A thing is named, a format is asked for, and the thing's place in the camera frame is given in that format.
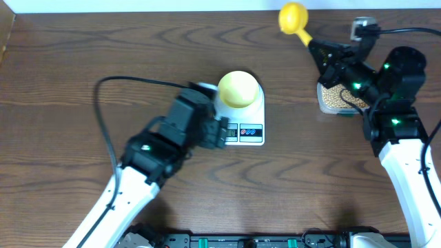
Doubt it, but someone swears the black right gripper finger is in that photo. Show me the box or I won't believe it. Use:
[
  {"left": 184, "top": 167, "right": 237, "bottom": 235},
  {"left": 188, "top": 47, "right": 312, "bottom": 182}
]
[
  {"left": 308, "top": 41, "right": 341, "bottom": 74},
  {"left": 311, "top": 39, "right": 354, "bottom": 55}
]

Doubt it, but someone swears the yellow measuring scoop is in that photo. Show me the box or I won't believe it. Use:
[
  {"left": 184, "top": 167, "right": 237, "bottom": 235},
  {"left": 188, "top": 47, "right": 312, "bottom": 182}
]
[{"left": 278, "top": 2, "right": 313, "bottom": 47}]

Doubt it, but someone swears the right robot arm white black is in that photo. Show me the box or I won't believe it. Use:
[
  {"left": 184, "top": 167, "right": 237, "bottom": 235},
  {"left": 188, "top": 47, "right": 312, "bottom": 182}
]
[{"left": 307, "top": 39, "right": 440, "bottom": 247}]

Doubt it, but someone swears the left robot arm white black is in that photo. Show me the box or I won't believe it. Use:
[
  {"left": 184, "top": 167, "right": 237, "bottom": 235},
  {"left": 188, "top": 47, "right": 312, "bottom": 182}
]
[{"left": 65, "top": 85, "right": 228, "bottom": 247}]

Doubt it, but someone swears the white digital kitchen scale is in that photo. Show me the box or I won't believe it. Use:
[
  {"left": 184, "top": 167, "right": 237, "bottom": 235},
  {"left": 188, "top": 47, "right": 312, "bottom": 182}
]
[{"left": 214, "top": 85, "right": 265, "bottom": 146}]

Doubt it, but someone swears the pale yellow bowl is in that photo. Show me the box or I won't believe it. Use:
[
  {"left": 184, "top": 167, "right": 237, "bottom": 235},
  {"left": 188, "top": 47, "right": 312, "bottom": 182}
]
[{"left": 218, "top": 71, "right": 259, "bottom": 108}]

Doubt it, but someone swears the clear plastic container of soybeans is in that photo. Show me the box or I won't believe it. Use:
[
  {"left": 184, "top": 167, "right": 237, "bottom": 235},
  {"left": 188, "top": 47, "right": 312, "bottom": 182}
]
[{"left": 317, "top": 83, "right": 369, "bottom": 114}]

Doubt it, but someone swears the cardboard panel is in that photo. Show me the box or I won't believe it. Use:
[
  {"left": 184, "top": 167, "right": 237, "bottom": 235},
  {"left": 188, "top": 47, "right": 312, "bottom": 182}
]
[{"left": 0, "top": 0, "right": 16, "bottom": 62}]

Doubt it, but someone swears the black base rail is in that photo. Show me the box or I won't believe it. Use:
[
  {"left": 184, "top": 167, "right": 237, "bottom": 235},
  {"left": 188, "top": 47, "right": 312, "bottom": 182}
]
[{"left": 116, "top": 223, "right": 411, "bottom": 248}]

